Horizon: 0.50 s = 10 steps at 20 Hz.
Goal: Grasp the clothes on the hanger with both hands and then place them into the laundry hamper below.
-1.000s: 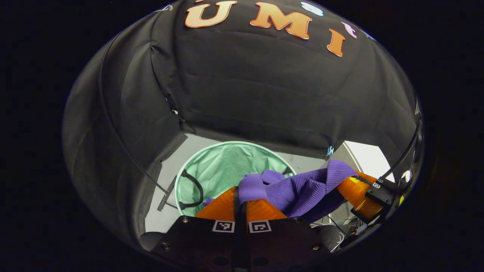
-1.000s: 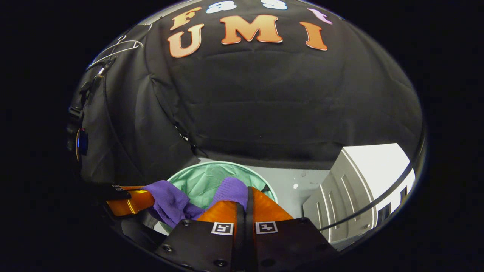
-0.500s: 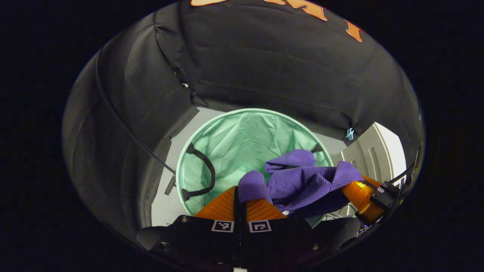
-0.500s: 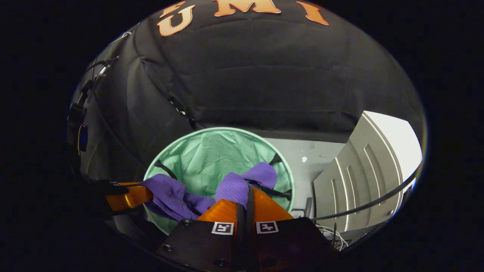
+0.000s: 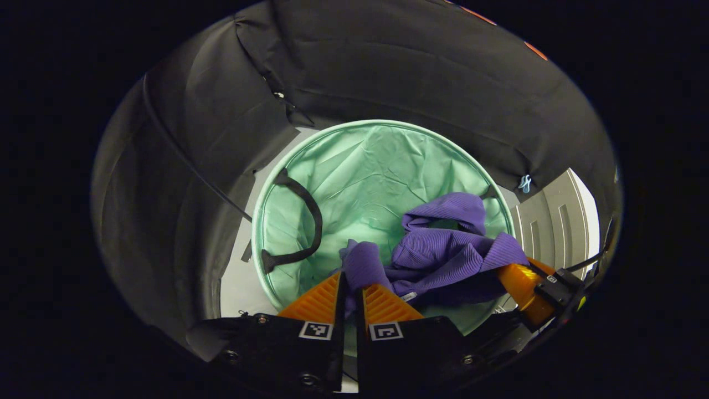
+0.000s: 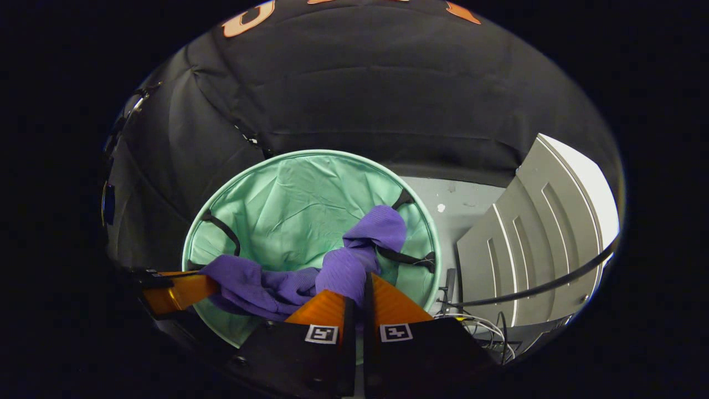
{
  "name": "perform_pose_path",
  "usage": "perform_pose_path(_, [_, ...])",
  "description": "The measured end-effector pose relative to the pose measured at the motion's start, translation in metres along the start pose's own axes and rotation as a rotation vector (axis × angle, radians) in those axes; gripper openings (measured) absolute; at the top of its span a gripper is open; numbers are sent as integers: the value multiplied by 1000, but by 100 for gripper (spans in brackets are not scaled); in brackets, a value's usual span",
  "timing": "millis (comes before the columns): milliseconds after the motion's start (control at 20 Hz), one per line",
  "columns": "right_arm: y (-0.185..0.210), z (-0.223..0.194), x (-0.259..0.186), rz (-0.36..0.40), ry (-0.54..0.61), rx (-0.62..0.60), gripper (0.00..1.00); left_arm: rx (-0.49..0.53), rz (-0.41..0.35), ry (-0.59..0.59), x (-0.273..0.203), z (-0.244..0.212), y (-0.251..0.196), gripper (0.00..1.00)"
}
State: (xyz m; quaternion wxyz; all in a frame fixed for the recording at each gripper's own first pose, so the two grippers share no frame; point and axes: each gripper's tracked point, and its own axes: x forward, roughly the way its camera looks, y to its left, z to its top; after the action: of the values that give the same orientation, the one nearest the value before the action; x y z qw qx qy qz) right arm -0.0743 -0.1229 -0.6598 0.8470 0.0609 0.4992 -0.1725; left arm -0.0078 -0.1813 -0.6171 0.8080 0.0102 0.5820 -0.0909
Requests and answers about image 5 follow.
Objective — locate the grey slotted panel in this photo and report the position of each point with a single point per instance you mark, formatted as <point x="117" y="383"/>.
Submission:
<point x="554" y="221"/>

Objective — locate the plain black backdrop cloth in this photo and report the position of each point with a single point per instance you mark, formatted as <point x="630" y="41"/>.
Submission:
<point x="194" y="111"/>

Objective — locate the blue clip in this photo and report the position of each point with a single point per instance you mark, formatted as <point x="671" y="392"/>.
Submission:
<point x="524" y="183"/>

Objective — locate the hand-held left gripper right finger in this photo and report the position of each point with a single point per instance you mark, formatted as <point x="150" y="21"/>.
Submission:
<point x="399" y="360"/>

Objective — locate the green laundry hamper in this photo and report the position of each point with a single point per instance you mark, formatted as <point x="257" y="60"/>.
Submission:
<point x="360" y="177"/>

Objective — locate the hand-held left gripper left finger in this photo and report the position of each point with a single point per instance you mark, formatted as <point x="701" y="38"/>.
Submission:
<point x="310" y="360"/>

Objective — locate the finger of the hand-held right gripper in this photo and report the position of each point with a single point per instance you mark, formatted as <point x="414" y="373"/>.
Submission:
<point x="523" y="288"/>

